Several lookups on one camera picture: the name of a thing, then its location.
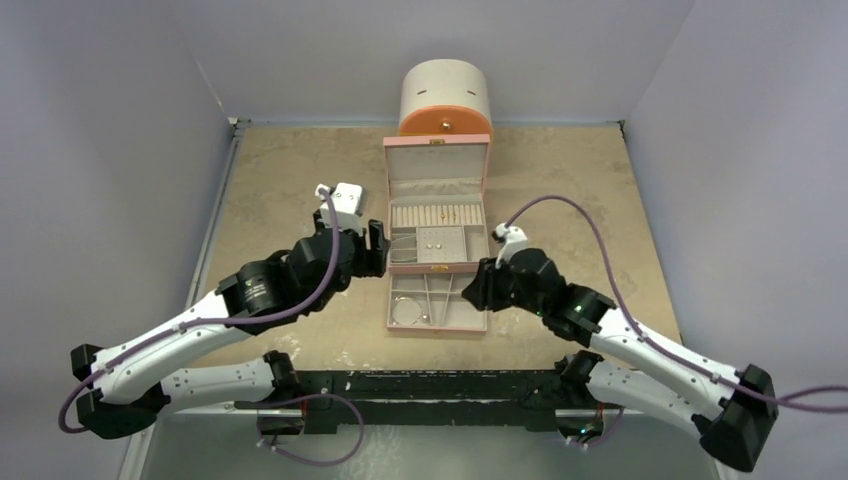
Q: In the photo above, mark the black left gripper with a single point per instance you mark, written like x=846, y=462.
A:
x=371, y=260

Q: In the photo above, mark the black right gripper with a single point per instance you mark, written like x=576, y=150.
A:
x=494, y=285

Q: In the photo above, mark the silver pearl bangle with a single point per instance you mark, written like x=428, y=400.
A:
x=408, y=311

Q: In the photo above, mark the pink box pull-out drawer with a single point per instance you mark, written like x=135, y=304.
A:
x=441, y=294

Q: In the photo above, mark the pink jewelry box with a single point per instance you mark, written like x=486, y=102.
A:
x=436, y=189

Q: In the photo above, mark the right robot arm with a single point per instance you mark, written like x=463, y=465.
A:
x=721, y=406

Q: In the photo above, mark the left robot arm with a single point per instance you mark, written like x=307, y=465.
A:
x=124, y=389

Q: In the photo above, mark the round beige orange box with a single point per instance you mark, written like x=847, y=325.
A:
x=444, y=96

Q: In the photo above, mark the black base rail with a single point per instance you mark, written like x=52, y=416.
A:
x=536, y=400

